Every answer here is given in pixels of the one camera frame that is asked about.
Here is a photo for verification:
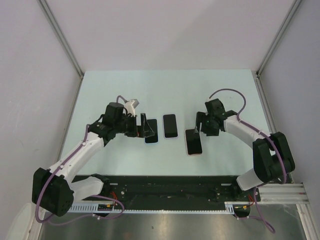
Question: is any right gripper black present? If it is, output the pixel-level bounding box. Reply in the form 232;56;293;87
193;111;219;137

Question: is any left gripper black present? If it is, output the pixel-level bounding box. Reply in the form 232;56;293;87
114;113;154;138

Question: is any light blue phone case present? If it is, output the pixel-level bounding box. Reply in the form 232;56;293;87
144;118;159;145

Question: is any pink phone black screen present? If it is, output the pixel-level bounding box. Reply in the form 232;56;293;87
185;128;202;155

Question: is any beige phone case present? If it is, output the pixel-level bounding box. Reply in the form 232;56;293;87
184;128;203;157

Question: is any lilac phone case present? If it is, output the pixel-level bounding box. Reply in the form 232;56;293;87
162;113;179;140

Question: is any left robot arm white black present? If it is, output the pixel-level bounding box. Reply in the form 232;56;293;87
31;99;155;217

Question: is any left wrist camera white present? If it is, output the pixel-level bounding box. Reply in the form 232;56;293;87
124;99;140;117

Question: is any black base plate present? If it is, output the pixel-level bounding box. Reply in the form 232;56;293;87
102;175;261;210

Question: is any right aluminium frame post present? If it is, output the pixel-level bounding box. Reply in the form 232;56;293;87
254;0;305;78

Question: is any aluminium frame post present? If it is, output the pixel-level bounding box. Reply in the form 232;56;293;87
37;0;85;80
254;0;305;78

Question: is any slotted white cable duct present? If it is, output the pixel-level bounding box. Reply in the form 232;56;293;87
68;201;248;215

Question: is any aluminium front rail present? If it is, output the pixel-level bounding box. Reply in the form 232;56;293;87
258;183;309;205

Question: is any left aluminium frame post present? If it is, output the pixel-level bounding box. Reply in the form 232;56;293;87
37;0;85;80

